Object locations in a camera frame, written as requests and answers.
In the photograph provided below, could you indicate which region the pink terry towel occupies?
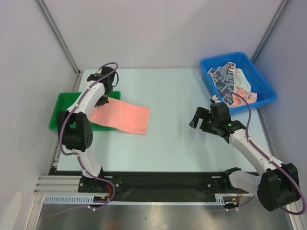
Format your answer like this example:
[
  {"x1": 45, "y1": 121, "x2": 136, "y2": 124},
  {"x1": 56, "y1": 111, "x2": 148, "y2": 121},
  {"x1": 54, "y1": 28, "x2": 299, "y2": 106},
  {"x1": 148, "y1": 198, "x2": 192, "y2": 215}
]
[{"x1": 89, "y1": 98, "x2": 150, "y2": 135}]

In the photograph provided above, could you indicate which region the blue white patterned towel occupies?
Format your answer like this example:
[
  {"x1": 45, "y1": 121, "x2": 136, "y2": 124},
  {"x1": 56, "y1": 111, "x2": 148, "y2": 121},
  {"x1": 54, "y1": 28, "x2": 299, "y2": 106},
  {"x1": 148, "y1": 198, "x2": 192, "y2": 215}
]
[{"x1": 208, "y1": 62, "x2": 236, "y2": 108}]

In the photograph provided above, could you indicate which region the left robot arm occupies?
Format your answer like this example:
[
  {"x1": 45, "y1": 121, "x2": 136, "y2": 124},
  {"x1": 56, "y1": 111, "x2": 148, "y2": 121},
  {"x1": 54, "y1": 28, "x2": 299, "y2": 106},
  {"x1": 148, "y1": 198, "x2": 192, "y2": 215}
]
[{"x1": 56, "y1": 62, "x2": 118, "y2": 192}]

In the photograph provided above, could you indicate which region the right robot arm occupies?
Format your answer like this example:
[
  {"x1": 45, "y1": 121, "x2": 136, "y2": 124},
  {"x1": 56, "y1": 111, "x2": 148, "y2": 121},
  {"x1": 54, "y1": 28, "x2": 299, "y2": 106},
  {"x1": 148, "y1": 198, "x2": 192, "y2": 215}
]
[{"x1": 189, "y1": 103, "x2": 302, "y2": 211}]

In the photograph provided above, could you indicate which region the pale pink towel in bin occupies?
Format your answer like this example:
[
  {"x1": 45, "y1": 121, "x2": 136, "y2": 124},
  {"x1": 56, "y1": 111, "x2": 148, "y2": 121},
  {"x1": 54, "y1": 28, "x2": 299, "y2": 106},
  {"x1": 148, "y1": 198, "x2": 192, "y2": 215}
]
[{"x1": 231, "y1": 88, "x2": 257, "y2": 108}]

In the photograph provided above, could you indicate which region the green plastic tray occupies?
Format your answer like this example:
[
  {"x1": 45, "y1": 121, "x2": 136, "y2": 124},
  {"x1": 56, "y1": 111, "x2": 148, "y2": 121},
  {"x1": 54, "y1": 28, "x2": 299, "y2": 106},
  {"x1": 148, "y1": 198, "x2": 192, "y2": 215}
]
[{"x1": 48, "y1": 91, "x2": 121, "y2": 132}]

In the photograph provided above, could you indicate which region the white light blue towel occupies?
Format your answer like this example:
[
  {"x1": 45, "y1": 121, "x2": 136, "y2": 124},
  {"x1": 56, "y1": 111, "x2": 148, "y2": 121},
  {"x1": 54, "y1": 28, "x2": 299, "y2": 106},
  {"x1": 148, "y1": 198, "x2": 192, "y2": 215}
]
[{"x1": 235, "y1": 68, "x2": 251, "y2": 93}]

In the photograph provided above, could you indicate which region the blue plastic bin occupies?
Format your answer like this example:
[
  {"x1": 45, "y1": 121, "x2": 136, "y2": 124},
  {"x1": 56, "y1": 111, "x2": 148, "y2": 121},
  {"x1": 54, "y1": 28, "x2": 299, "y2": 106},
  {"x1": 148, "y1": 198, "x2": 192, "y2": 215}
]
[{"x1": 200, "y1": 52, "x2": 276, "y2": 115}]

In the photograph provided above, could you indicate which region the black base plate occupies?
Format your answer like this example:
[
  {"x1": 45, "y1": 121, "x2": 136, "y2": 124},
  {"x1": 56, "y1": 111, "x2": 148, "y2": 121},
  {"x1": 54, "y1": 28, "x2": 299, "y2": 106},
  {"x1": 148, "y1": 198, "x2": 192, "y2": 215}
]
[{"x1": 47, "y1": 167, "x2": 260, "y2": 203}]

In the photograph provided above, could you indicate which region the aluminium frame rail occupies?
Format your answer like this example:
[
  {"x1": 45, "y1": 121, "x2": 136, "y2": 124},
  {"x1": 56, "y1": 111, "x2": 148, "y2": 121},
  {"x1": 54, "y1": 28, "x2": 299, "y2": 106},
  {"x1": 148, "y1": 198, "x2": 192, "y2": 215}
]
[{"x1": 33, "y1": 174, "x2": 83, "y2": 196}]

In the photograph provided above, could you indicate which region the white cable duct rail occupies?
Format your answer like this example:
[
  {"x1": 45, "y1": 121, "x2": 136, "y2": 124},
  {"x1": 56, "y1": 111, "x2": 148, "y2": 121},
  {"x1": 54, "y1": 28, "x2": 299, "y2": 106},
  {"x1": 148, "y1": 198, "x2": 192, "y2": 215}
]
[{"x1": 43, "y1": 193, "x2": 255, "y2": 207}]

